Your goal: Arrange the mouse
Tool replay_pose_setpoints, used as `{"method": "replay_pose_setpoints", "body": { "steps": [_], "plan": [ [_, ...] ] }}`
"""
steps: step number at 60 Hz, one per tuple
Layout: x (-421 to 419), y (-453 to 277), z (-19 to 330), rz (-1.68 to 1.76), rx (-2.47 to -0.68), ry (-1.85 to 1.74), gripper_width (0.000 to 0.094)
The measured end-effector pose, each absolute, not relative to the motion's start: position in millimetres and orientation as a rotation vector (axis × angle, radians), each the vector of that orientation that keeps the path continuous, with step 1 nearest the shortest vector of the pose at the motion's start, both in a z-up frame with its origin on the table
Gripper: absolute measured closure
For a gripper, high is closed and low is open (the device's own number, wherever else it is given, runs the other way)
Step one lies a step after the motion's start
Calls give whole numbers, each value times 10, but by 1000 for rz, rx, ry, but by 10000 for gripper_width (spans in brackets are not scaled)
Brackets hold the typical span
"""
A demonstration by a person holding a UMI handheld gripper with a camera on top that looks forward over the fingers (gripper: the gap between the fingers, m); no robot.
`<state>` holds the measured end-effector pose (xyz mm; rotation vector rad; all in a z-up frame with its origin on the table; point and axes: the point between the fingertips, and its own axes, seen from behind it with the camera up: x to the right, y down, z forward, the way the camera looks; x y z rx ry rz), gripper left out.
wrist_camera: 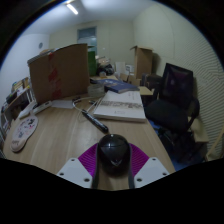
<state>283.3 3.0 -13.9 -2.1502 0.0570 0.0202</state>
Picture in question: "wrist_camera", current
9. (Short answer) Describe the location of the black computer mouse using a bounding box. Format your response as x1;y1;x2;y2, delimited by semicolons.
96;133;132;177

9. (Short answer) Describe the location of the clear plastic container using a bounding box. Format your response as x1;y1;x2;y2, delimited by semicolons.
87;82;106;98

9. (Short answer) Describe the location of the ceiling tube light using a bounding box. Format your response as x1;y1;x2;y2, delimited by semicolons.
65;2;80;16

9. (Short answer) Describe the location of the round cartoon print mouse pad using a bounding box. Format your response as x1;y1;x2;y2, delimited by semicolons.
9;115;39;154

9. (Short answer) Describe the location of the black marker pen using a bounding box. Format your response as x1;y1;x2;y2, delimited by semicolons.
80;109;110;134

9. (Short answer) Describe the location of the tall open cardboard box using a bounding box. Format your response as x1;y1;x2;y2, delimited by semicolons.
130;45;154;80

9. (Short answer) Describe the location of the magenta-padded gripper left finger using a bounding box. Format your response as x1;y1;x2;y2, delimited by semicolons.
56;143;101;190

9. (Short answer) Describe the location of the white book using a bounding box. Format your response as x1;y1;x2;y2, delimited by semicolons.
93;89;148;123

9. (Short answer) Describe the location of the cluttered shelf unit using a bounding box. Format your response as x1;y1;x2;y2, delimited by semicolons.
0;76;36;141

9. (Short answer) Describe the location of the white cable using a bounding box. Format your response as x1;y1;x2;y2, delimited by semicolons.
72;96;101;118

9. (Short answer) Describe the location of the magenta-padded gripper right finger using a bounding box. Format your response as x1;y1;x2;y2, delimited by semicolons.
128;143;171;190

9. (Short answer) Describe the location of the black office chair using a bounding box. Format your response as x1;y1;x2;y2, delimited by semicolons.
144;62;201;158

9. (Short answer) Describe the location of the blue book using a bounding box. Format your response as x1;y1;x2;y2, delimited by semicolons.
90;78;140;95

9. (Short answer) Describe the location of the white paper sheet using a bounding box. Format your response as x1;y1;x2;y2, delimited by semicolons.
50;98;75;110

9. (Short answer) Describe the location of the large brown cardboard box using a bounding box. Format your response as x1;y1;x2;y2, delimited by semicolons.
27;43;90;106

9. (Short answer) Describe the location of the door with window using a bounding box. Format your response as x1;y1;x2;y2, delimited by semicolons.
77;26;98;54

